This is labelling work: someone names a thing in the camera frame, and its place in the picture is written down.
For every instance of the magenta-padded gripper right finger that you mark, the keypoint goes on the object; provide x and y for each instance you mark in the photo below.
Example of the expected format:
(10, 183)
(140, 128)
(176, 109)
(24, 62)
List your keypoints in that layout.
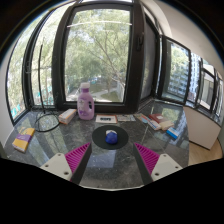
(165, 165)

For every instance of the blue and white computer mouse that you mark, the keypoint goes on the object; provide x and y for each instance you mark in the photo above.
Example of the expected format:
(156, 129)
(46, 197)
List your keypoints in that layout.
(111, 137)

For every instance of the small blue box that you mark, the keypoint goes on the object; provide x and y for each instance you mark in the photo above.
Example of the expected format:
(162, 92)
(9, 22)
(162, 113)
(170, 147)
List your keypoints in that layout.
(172, 132)

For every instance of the white blue-striped box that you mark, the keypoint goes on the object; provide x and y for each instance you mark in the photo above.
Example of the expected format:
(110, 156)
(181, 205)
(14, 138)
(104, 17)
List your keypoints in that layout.
(154, 125)

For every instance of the yellow and purple book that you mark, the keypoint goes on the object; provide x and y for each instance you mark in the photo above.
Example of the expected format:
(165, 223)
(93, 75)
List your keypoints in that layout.
(22, 140)

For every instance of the white and orange carton box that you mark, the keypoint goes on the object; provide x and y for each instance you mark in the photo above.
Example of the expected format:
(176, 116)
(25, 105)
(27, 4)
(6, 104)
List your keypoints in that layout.
(67, 116)

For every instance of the beige box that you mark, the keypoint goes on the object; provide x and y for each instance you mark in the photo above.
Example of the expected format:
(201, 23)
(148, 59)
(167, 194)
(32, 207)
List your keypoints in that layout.
(166, 125)

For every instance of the purple detergent bottle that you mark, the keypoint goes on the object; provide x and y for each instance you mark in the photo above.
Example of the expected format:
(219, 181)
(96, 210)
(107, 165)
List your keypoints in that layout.
(85, 105)

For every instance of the round black mouse pad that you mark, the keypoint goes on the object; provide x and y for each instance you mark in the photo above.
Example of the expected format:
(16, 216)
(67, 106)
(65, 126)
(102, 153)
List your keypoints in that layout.
(98, 137)

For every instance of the printed paper leaflet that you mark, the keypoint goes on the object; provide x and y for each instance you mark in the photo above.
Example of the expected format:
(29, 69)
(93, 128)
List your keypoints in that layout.
(126, 117)

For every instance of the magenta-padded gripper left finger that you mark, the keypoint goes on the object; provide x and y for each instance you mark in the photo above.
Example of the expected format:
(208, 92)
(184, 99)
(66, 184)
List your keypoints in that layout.
(58, 164)

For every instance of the dark red book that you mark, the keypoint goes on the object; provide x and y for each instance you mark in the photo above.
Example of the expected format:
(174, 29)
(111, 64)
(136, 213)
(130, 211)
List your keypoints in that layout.
(158, 117)

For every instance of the thin orange and teal book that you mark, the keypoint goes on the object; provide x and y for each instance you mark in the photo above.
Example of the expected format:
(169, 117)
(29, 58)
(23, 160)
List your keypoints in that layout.
(142, 117)

